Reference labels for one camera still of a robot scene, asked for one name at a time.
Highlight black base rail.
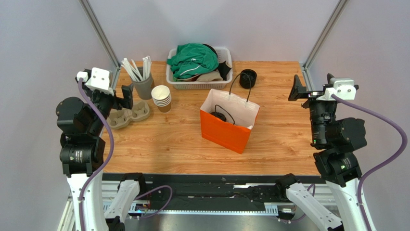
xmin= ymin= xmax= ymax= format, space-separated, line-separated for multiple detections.
xmin=68 ymin=173 xmax=340 ymax=215

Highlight stack of paper cups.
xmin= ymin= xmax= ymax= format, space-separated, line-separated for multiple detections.
xmin=151 ymin=85 xmax=172 ymax=114

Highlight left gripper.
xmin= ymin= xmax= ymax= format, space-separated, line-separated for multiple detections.
xmin=76 ymin=79 xmax=133 ymax=135

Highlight grey straw holder cup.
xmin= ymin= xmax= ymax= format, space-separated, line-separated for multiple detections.
xmin=131 ymin=73 xmax=155 ymax=100

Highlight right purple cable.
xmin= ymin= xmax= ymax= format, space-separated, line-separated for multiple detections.
xmin=277 ymin=93 xmax=409 ymax=231

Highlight stack of black lids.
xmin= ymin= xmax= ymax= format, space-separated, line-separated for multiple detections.
xmin=239 ymin=69 xmax=257 ymax=89

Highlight grey pulp carrier stack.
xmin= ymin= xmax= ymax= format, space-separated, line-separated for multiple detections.
xmin=107 ymin=100 xmax=151 ymax=130

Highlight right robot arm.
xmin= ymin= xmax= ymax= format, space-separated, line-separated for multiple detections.
xmin=275 ymin=74 xmax=375 ymax=231

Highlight green garment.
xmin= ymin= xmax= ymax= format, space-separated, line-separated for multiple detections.
xmin=167 ymin=43 xmax=219 ymax=80

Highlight beige cloth in basket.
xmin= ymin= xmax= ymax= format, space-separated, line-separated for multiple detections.
xmin=196 ymin=71 xmax=223 ymax=82

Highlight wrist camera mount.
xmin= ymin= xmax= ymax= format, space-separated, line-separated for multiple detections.
xmin=324 ymin=77 xmax=359 ymax=101
xmin=76 ymin=67 xmax=114 ymax=95

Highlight white wrapped straws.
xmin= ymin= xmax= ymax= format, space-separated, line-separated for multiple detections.
xmin=121 ymin=56 xmax=152 ymax=82

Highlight black plastic cup lid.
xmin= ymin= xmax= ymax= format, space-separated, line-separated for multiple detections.
xmin=210 ymin=112 xmax=227 ymax=122

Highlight orange paper bag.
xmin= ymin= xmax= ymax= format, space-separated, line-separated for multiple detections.
xmin=200 ymin=88 xmax=260 ymax=154

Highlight white plastic basket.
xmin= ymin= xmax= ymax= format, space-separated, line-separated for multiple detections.
xmin=166 ymin=46 xmax=233 ymax=90

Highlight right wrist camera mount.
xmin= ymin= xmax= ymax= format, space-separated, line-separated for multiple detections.
xmin=324 ymin=77 xmax=359 ymax=101

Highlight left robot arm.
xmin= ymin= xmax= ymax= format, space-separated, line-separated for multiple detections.
xmin=55 ymin=67 xmax=146 ymax=231

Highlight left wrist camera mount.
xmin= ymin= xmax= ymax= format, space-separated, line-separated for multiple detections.
xmin=76 ymin=67 xmax=114 ymax=95

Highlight black cloth in basket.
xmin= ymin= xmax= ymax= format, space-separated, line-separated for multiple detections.
xmin=203 ymin=43 xmax=232 ymax=81

